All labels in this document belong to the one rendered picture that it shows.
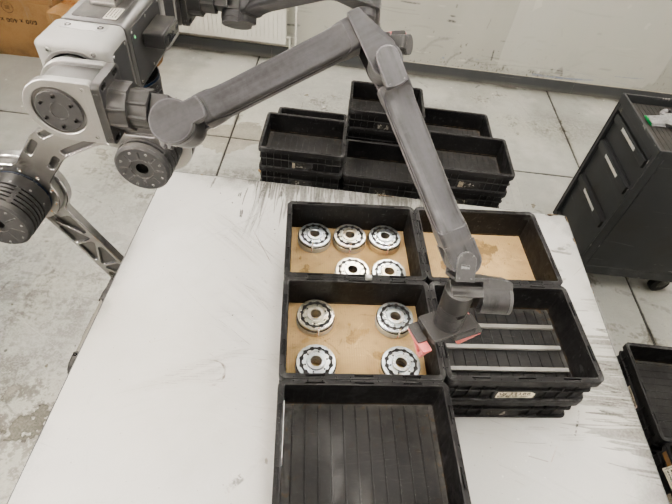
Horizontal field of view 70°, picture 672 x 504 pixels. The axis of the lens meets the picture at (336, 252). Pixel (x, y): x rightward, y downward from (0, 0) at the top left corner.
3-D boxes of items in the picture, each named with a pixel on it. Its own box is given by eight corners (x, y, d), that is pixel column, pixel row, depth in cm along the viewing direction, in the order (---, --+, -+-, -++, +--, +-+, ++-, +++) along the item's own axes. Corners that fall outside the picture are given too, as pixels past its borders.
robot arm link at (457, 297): (444, 273, 92) (448, 296, 88) (480, 275, 92) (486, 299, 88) (437, 295, 97) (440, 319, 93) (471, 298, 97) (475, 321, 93)
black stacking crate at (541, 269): (419, 305, 143) (428, 281, 135) (406, 232, 163) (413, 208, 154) (546, 308, 147) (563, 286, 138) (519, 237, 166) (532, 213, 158)
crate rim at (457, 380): (445, 385, 116) (447, 380, 114) (426, 286, 136) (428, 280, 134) (602, 387, 120) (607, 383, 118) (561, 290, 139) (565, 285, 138)
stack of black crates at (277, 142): (260, 217, 254) (257, 147, 221) (269, 180, 274) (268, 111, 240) (335, 225, 255) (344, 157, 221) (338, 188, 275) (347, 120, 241)
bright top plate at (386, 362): (381, 380, 121) (381, 379, 120) (381, 345, 128) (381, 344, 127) (421, 384, 121) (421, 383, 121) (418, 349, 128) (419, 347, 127)
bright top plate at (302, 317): (299, 333, 128) (299, 332, 127) (295, 302, 134) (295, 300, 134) (336, 329, 129) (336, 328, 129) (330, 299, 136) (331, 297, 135)
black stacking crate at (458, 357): (435, 401, 123) (447, 381, 115) (419, 306, 143) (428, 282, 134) (582, 403, 127) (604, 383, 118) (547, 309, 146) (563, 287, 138)
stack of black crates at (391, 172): (335, 225, 256) (342, 175, 230) (339, 188, 275) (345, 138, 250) (410, 233, 257) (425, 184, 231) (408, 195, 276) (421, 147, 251)
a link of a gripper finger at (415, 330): (445, 361, 103) (456, 336, 96) (416, 371, 101) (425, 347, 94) (429, 336, 107) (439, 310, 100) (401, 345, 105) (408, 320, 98)
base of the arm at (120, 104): (124, 119, 94) (108, 60, 85) (165, 123, 94) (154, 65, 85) (107, 145, 89) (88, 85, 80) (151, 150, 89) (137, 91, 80)
